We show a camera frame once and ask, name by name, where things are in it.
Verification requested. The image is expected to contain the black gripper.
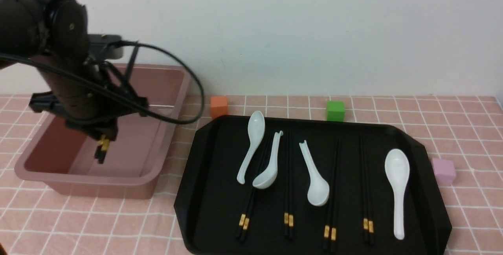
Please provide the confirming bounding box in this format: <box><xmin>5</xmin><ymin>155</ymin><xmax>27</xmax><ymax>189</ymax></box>
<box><xmin>29</xmin><ymin>90</ymin><xmax>138</xmax><ymax>141</ymax></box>

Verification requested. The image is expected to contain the black chopstick gold band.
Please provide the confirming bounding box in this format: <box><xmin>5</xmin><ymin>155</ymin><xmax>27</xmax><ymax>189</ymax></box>
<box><xmin>94</xmin><ymin>135</ymin><xmax>106</xmax><ymax>163</ymax></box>
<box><xmin>330</xmin><ymin>139</ymin><xmax>341</xmax><ymax>255</ymax></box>
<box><xmin>240</xmin><ymin>133</ymin><xmax>275</xmax><ymax>243</ymax></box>
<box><xmin>287</xmin><ymin>132</ymin><xmax>294</xmax><ymax>241</ymax></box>
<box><xmin>284</xmin><ymin>133</ymin><xmax>290</xmax><ymax>240</ymax></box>
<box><xmin>100</xmin><ymin>137</ymin><xmax>110</xmax><ymax>164</ymax></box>
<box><xmin>322</xmin><ymin>139</ymin><xmax>340</xmax><ymax>252</ymax></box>
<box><xmin>363</xmin><ymin>137</ymin><xmax>375</xmax><ymax>246</ymax></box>
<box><xmin>358</xmin><ymin>135</ymin><xmax>370</xmax><ymax>245</ymax></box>
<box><xmin>235</xmin><ymin>133</ymin><xmax>272</xmax><ymax>240</ymax></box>

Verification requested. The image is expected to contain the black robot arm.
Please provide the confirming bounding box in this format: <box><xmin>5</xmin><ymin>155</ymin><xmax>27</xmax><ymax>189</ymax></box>
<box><xmin>1</xmin><ymin>0</ymin><xmax>149</xmax><ymax>141</ymax></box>

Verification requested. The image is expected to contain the pink plastic bin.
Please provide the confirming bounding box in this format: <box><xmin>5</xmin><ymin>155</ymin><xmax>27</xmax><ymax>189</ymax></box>
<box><xmin>14</xmin><ymin>64</ymin><xmax>191</xmax><ymax>199</ymax></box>

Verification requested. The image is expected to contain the orange cube block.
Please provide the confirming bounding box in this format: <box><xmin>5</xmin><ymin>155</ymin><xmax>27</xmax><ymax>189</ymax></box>
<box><xmin>210</xmin><ymin>95</ymin><xmax>228</xmax><ymax>119</ymax></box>

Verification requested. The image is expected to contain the white ceramic spoon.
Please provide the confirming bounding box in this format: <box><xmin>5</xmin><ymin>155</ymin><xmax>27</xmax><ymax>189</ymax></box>
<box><xmin>237</xmin><ymin>111</ymin><xmax>266</xmax><ymax>185</ymax></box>
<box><xmin>384</xmin><ymin>148</ymin><xmax>410</xmax><ymax>240</ymax></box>
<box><xmin>253</xmin><ymin>131</ymin><xmax>284</xmax><ymax>189</ymax></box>
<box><xmin>299</xmin><ymin>140</ymin><xmax>329</xmax><ymax>207</ymax></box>

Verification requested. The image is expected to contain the black plastic tray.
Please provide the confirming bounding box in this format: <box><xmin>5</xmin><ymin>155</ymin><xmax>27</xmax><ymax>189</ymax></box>
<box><xmin>174</xmin><ymin>112</ymin><xmax>452</xmax><ymax>255</ymax></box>

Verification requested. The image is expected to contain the green cube block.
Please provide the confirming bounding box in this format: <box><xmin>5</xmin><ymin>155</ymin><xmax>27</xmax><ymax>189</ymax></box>
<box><xmin>326</xmin><ymin>101</ymin><xmax>345</xmax><ymax>122</ymax></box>

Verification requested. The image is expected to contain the pink cube block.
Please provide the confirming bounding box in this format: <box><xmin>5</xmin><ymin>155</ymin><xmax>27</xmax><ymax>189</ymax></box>
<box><xmin>431</xmin><ymin>158</ymin><xmax>456</xmax><ymax>187</ymax></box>

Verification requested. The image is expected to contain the black cable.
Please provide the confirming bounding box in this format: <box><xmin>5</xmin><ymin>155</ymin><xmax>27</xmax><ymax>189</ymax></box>
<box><xmin>0</xmin><ymin>39</ymin><xmax>206</xmax><ymax>125</ymax></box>

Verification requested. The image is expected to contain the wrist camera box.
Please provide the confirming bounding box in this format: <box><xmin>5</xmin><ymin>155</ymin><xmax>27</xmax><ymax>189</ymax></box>
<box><xmin>88</xmin><ymin>34</ymin><xmax>124</xmax><ymax>60</ymax></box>

